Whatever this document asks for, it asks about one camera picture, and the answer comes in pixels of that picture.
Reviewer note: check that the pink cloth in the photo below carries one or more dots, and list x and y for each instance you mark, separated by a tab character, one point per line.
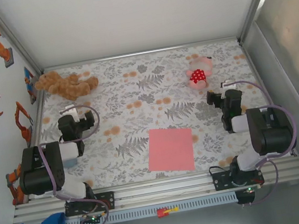
170	150

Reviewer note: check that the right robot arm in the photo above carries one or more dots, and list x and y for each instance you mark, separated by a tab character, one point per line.
271	137

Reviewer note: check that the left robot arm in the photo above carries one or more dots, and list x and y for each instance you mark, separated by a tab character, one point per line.
39	176

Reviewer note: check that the light blue block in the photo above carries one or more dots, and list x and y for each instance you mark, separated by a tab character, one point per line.
70	163

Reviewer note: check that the brown teddy bear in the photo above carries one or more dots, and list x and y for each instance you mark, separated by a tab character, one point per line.
67	85

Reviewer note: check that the pink plush doll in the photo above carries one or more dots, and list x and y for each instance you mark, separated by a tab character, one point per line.
198	76

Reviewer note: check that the blue orange robot sticker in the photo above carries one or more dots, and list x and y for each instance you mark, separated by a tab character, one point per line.
30	86

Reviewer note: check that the floral tablecloth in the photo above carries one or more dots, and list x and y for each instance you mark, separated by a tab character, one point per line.
159	67

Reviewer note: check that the circuit board with green light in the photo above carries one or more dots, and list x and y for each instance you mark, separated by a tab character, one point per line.
94	219
247	197

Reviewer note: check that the red yellow connector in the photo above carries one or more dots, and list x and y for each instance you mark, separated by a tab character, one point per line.
163	212

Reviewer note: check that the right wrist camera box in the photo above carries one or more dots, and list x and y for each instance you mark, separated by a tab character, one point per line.
226	85

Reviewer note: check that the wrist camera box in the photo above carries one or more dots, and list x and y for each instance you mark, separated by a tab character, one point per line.
226	85
72	110

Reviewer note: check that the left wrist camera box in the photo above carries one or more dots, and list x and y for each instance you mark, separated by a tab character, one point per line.
72	110

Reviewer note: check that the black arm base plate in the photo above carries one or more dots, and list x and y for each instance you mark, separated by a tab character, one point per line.
220	182
108	200

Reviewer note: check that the aluminum back rail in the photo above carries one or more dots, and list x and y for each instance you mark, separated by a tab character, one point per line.
139	53

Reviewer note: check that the aluminum mounting rail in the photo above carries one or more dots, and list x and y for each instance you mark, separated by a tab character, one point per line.
165	189

